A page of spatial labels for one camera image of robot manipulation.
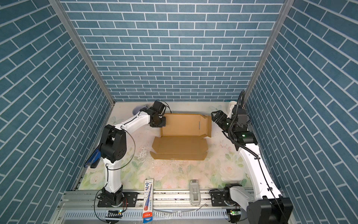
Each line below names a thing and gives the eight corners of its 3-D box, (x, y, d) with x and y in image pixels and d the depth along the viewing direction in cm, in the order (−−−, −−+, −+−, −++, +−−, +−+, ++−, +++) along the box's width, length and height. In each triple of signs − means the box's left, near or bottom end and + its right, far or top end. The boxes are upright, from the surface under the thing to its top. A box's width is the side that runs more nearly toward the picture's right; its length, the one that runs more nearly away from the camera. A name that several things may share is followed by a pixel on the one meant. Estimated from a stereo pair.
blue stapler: (87, 168, 87) (83, 166, 84) (94, 152, 94) (91, 149, 91) (97, 168, 87) (93, 166, 84) (103, 152, 94) (100, 149, 91)
